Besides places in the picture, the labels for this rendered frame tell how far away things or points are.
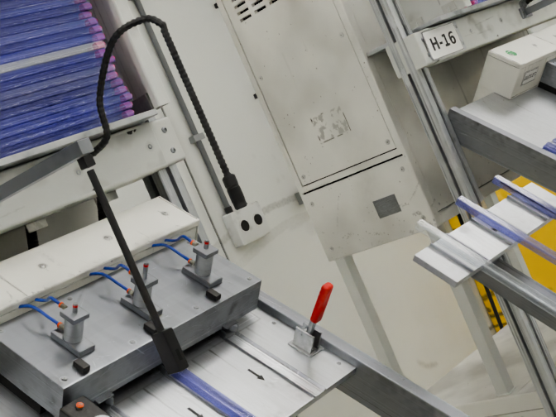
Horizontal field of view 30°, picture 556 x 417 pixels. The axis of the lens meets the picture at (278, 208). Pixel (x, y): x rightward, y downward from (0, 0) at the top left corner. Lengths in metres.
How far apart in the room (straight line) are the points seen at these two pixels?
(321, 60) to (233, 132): 1.51
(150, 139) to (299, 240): 2.33
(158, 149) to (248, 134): 2.28
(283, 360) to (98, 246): 0.28
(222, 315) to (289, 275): 2.37
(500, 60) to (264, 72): 0.52
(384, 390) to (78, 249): 0.43
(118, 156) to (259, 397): 0.39
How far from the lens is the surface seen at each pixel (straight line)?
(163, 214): 1.44
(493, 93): 2.23
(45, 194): 1.36
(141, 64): 1.47
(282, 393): 1.29
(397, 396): 1.34
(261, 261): 3.62
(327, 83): 2.23
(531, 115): 2.18
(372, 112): 2.18
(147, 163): 1.46
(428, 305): 4.25
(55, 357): 1.21
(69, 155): 1.07
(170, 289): 1.33
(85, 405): 1.17
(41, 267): 1.32
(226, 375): 1.30
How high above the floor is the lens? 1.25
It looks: 2 degrees down
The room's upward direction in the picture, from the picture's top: 24 degrees counter-clockwise
